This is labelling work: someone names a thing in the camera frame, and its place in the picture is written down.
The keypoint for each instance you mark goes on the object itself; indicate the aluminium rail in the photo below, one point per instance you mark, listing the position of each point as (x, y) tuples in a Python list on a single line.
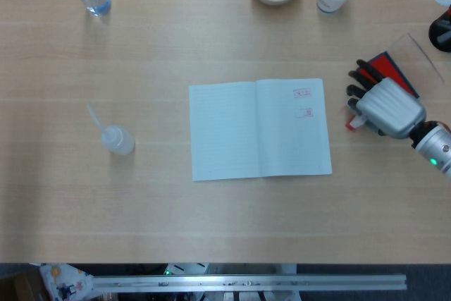
[(246, 282)]

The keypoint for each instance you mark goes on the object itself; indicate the white device with green light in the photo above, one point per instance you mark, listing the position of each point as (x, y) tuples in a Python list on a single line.
[(186, 268)]

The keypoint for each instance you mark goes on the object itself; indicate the patterned white cloth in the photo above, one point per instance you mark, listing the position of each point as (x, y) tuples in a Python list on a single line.
[(65, 281)]

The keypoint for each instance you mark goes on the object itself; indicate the open white lined notebook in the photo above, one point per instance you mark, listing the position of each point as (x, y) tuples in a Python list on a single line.
[(259, 128)]

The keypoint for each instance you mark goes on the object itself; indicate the black mesh pen holder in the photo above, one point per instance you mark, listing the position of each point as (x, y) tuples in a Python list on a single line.
[(440, 35)]

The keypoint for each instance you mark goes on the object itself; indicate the red ink pad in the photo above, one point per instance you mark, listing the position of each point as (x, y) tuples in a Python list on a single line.
[(389, 65)]

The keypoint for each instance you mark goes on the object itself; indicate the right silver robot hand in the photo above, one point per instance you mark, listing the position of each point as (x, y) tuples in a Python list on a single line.
[(391, 107)]

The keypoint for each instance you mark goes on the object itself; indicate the translucent squeeze bottle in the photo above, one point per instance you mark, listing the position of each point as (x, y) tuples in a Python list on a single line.
[(118, 140)]

